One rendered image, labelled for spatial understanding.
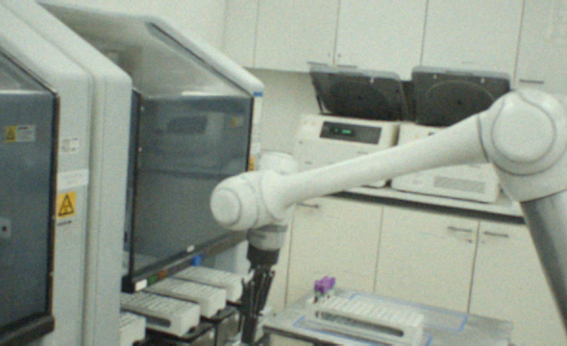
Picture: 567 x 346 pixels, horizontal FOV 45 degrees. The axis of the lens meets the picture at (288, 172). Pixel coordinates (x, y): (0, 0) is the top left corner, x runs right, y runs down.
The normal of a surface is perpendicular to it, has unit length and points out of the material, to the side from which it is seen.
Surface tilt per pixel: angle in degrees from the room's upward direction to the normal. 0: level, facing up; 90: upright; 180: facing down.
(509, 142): 81
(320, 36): 90
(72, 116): 90
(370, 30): 90
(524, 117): 89
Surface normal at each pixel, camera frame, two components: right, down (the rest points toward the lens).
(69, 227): 0.93, 0.13
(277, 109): -0.35, 0.10
